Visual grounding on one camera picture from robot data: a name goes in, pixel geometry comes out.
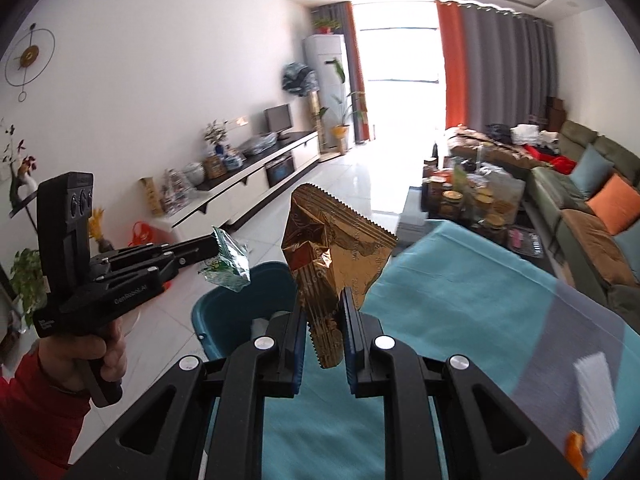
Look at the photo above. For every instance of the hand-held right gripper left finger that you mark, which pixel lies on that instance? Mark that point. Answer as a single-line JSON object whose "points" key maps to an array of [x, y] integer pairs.
{"points": [[298, 355]]}

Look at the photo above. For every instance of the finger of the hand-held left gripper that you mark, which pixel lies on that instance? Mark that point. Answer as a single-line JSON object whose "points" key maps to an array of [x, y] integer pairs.
{"points": [[192, 246], [165, 271]]}

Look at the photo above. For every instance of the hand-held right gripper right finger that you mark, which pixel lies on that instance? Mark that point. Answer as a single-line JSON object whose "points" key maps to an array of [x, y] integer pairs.
{"points": [[350, 355]]}

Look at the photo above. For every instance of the green foil wrapper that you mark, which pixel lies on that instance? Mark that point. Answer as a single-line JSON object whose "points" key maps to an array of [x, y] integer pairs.
{"points": [[230, 265]]}

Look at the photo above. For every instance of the teal plastic bin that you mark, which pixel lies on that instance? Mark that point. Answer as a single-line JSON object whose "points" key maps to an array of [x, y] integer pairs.
{"points": [[225, 320]]}

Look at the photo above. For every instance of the gold foil wrapper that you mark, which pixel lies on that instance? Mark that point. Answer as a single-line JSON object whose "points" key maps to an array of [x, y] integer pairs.
{"points": [[325, 250]]}

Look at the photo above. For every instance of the person's left forearm red sleeve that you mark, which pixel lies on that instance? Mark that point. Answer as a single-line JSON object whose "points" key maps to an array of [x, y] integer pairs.
{"points": [[35, 420]]}

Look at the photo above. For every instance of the person's left hand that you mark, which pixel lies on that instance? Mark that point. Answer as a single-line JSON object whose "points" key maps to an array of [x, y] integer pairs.
{"points": [[65, 355]]}

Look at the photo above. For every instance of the orange plastic bag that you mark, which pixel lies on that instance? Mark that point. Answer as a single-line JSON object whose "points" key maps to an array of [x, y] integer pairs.
{"points": [[147, 234]]}

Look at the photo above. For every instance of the green leafy houseplant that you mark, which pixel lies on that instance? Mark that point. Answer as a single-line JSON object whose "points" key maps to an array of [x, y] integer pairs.
{"points": [[30, 275]]}

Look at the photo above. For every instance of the flower decoration on black shelf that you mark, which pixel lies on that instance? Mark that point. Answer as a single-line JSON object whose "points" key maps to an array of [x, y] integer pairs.
{"points": [[22, 170]]}

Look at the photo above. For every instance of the plant in blue vase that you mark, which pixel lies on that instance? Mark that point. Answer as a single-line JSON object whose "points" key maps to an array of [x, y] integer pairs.
{"points": [[216, 135]]}

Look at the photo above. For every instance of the teal printed blanket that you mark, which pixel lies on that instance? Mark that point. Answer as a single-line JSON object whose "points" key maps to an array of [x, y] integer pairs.
{"points": [[450, 300]]}

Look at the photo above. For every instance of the white black TV cabinet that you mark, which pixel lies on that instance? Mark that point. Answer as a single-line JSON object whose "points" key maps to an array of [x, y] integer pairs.
{"points": [[295, 152]]}

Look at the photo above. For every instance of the grey box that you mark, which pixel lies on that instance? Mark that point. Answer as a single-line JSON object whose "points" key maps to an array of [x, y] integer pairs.
{"points": [[412, 225]]}

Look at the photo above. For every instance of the small black monitor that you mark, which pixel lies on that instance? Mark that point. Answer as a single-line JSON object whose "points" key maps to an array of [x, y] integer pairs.
{"points": [[277, 117]]}

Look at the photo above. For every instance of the group of glass jars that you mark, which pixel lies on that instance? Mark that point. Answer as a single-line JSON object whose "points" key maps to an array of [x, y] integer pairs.
{"points": [[450, 200]]}

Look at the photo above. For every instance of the potted plant yellow pot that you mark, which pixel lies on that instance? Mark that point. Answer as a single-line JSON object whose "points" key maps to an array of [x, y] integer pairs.
{"points": [[340, 132]]}

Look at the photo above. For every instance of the covered standing fan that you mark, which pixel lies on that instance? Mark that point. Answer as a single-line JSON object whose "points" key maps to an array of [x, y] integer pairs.
{"points": [[299, 80]]}

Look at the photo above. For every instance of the white standing air conditioner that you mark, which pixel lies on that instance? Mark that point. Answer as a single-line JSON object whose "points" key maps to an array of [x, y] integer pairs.
{"points": [[325, 80]]}

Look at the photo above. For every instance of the coffee table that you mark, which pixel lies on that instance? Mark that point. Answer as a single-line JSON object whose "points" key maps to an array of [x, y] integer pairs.
{"points": [[505, 195]]}

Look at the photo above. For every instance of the brown patterned sofa throw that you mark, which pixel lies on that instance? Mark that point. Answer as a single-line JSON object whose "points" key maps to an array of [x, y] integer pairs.
{"points": [[480, 147]]}

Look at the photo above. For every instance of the orange snack wrapper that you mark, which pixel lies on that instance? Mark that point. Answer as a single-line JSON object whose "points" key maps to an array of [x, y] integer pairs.
{"points": [[575, 452]]}

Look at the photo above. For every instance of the plant on air conditioner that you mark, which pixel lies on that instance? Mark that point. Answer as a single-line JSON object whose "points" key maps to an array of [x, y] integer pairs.
{"points": [[327, 25]]}

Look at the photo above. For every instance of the brown sofa seat mat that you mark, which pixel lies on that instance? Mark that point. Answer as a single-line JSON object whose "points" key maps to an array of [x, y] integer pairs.
{"points": [[595, 245]]}

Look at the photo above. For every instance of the narrow grey orange curtain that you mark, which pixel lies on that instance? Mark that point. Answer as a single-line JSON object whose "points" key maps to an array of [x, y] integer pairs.
{"points": [[340, 15]]}

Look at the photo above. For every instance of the glass balcony door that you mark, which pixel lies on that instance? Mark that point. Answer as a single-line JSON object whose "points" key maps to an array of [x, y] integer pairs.
{"points": [[400, 60]]}

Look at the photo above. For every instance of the red cloth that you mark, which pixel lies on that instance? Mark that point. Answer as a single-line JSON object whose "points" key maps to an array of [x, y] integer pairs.
{"points": [[555, 162]]}

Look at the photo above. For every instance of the large blue cushion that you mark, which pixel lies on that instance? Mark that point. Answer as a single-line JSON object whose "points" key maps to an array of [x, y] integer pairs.
{"points": [[631, 255]]}

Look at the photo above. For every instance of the orange cushion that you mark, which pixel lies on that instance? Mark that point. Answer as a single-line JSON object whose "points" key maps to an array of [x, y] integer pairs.
{"points": [[615, 205]]}

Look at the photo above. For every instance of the small blue cushion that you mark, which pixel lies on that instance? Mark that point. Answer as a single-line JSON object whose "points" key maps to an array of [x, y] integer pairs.
{"points": [[592, 167]]}

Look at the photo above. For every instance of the green sofa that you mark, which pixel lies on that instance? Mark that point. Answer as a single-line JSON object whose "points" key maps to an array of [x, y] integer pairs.
{"points": [[575, 132]]}

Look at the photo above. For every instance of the brown cardboard boxes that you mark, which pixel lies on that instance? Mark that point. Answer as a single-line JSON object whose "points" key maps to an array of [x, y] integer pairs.
{"points": [[555, 112]]}

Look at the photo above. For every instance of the wide orange grey curtain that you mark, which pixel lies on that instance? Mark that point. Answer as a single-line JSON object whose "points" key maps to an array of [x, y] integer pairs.
{"points": [[500, 60]]}

